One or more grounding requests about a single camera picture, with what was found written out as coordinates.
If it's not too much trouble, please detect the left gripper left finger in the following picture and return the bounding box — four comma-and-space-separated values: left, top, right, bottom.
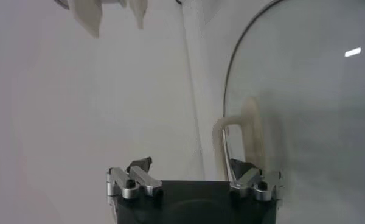
106, 156, 164, 200

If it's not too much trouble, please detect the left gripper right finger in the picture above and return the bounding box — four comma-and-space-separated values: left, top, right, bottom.
229, 158, 283, 203

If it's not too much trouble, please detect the glass lid with cream handle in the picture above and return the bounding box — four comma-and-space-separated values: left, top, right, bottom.
212, 0, 365, 224

